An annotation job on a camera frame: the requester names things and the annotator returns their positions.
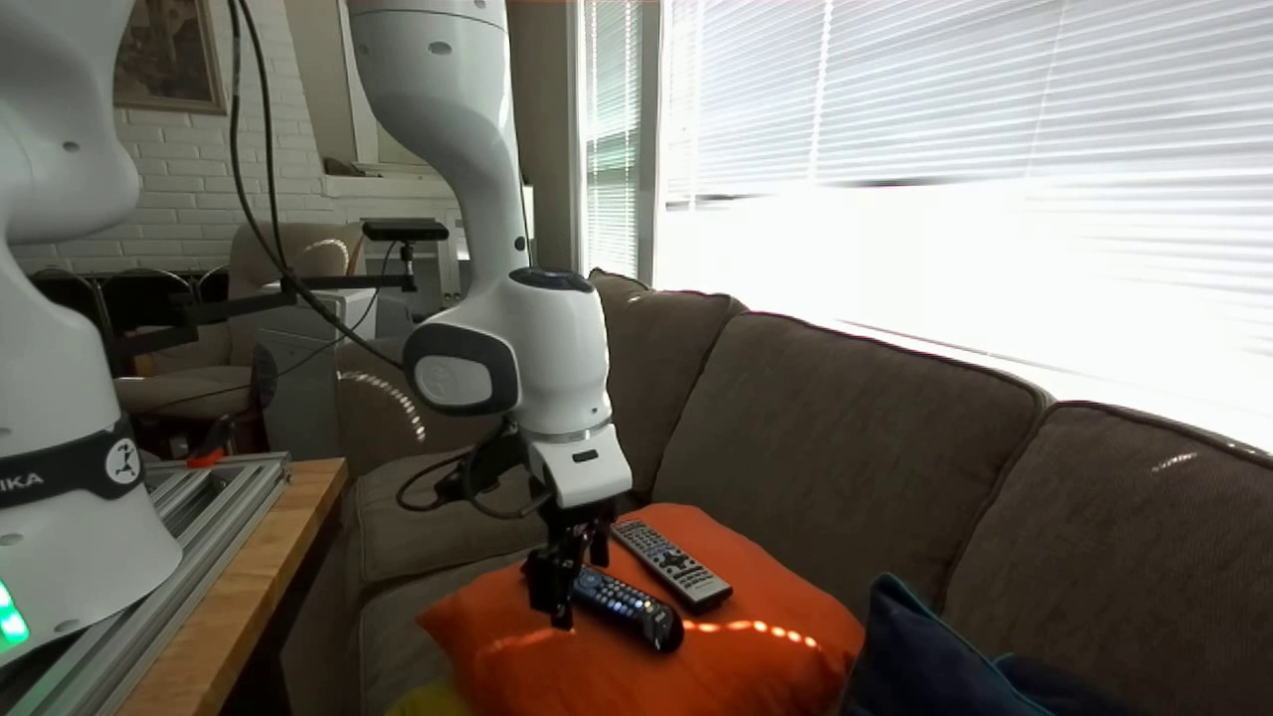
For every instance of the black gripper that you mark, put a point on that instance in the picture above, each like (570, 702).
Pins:
(577, 524)

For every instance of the black remote controller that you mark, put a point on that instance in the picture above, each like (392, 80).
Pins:
(635, 609)

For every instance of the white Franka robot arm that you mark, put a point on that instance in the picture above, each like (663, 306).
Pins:
(520, 333)

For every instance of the grey remote controller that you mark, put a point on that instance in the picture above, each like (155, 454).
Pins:
(670, 564)

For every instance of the orange pillow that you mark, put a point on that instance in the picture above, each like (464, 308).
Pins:
(650, 661)

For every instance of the yellow pillow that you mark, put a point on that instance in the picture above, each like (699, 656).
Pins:
(422, 702)

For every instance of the sofa back cushion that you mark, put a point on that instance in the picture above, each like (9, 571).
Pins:
(663, 359)
(1138, 557)
(849, 450)

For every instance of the grey-brown fabric sofa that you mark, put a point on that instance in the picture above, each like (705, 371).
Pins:
(849, 450)

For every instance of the wooden table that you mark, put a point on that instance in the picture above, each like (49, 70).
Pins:
(241, 597)

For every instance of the black padded stand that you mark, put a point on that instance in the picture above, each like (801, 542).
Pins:
(403, 227)

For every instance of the navy blue pillow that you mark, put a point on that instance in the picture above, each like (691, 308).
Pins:
(957, 661)

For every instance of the white window blinds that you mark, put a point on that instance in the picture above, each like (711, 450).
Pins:
(978, 172)

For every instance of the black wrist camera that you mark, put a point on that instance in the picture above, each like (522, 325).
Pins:
(484, 469)

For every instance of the framed wall picture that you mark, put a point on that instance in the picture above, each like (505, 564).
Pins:
(164, 52)

